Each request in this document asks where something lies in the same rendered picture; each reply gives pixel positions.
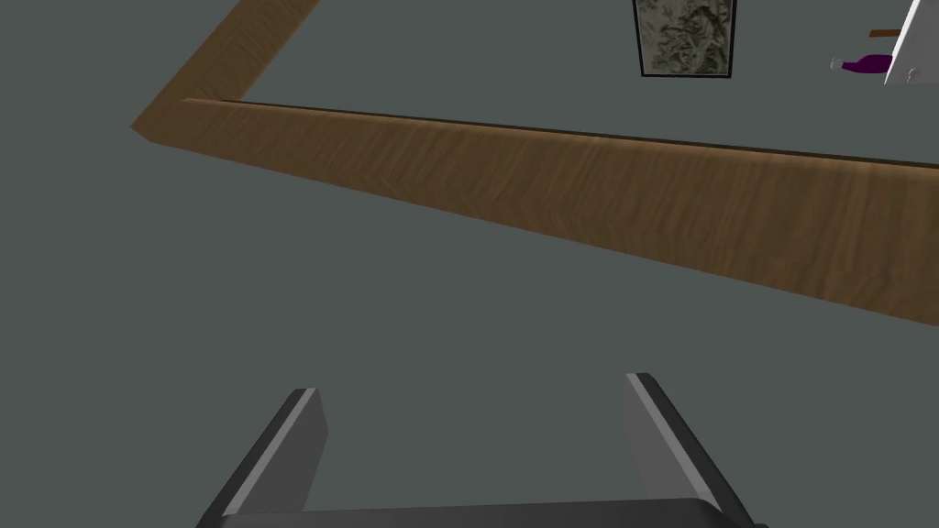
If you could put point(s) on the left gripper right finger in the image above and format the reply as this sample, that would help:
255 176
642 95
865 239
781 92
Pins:
671 447

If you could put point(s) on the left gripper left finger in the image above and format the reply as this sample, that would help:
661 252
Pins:
279 458

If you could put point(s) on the black framed wall picture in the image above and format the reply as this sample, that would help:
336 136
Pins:
686 37

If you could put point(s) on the purple bottle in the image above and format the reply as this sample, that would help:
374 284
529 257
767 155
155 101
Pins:
866 64

